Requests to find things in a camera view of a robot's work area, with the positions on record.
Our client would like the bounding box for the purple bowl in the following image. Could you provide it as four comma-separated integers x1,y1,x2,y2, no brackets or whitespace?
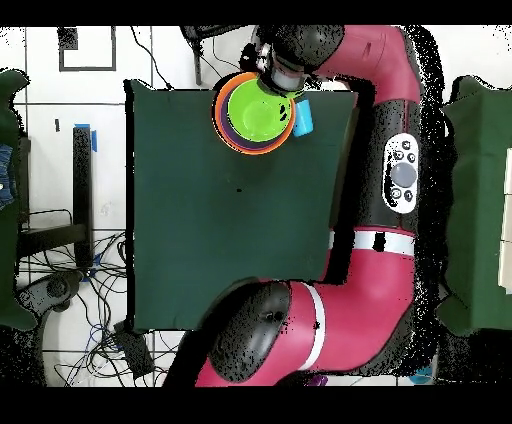
218,85,292,152

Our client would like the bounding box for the green bowl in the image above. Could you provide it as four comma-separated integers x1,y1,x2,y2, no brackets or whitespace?
226,77,296,144

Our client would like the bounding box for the orange bowl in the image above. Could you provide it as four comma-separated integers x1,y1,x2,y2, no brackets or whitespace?
214,71,297,156

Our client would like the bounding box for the dark green table cloth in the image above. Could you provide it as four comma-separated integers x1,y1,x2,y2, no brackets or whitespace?
123,79,359,333

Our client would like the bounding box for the black power adapter box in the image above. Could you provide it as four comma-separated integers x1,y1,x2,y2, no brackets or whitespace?
112,321,156,380

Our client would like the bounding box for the green cloth covered table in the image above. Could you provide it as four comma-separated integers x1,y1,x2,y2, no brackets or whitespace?
437,75,512,337
0,67,39,333

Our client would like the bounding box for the white box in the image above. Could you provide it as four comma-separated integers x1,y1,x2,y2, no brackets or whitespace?
497,147,512,295

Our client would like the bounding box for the person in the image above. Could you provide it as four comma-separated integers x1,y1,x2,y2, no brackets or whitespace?
0,144,18,211

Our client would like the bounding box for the black floor cable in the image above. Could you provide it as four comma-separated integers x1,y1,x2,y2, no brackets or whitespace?
130,25,175,90

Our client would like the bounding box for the black camera tripod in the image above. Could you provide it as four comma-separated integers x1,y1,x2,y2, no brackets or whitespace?
179,25,257,87

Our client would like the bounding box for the tangle of cables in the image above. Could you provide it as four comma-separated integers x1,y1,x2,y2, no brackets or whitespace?
23,231,189,387

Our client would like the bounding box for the black table frame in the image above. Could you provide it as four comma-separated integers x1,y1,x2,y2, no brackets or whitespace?
17,125,95,269

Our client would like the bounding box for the grey pedestal foot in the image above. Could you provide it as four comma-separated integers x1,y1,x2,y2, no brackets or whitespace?
17,271,85,317

